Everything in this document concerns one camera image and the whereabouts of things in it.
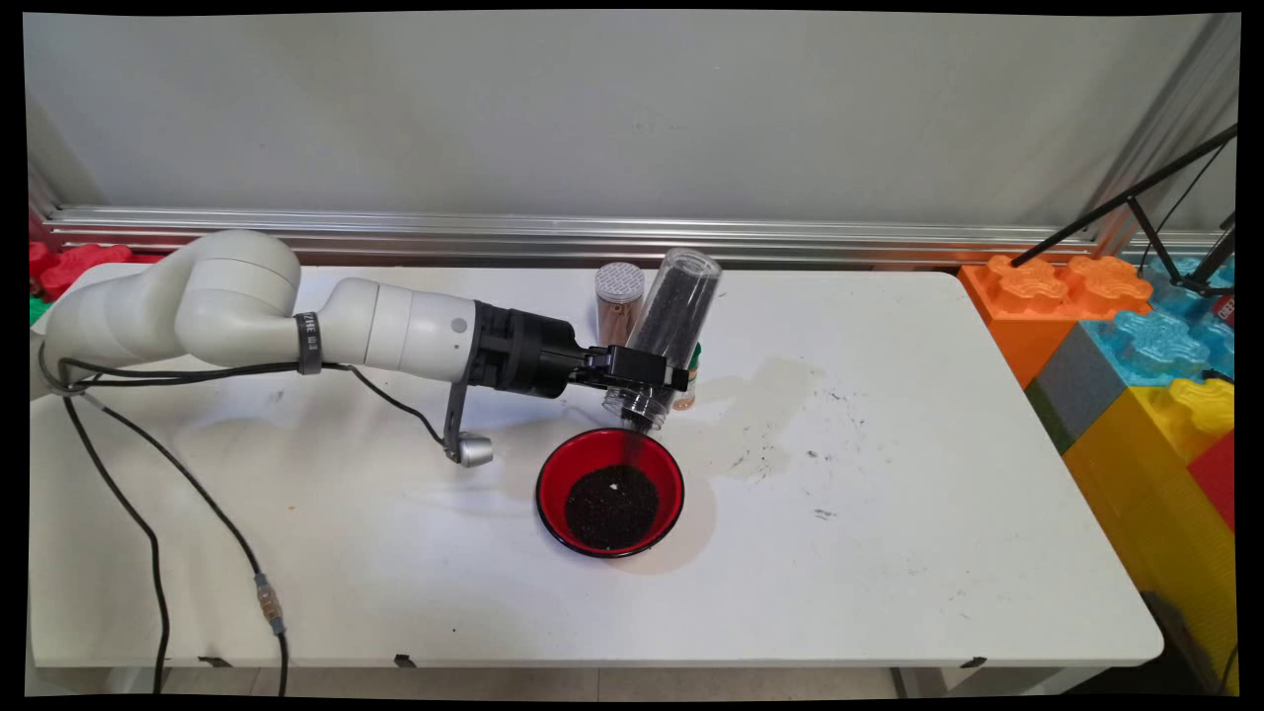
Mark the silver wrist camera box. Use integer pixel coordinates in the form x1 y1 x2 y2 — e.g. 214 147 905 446
442 380 495 468

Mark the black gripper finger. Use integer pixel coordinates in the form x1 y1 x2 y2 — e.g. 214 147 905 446
583 346 690 393

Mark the translucent blue toy block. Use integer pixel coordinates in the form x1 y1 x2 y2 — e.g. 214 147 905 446
1081 255 1237 388

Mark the clear plastic jar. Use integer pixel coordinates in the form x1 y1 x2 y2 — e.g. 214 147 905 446
602 247 724 434

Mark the black seed pile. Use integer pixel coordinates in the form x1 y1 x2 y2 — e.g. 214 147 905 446
564 464 660 552

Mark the black cable strap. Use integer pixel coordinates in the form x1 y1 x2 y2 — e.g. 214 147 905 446
294 311 325 376
38 341 85 398

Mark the orange toy block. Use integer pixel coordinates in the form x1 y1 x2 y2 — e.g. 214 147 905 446
958 255 1154 391

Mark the horizontal aluminium rail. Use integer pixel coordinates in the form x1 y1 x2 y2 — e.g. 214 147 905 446
44 205 1230 273

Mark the black cable with metal connector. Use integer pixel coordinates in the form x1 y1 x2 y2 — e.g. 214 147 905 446
59 357 445 697

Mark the brown spice jar foil seal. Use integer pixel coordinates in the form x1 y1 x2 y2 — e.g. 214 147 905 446
594 262 647 349

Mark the red toy block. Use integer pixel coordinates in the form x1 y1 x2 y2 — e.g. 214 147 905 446
1185 430 1237 534
28 240 134 302

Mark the grey toy block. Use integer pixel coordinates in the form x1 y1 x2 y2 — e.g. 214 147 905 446
1024 324 1127 457

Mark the red bowl black rim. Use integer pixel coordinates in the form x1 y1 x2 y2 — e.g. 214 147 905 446
536 427 685 560

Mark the small spice bottle green cap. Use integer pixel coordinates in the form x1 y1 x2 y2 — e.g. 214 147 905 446
671 341 704 412

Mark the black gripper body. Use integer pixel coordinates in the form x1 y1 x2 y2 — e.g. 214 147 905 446
466 301 609 401

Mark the black tripod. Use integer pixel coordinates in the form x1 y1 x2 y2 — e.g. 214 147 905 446
1009 123 1240 297

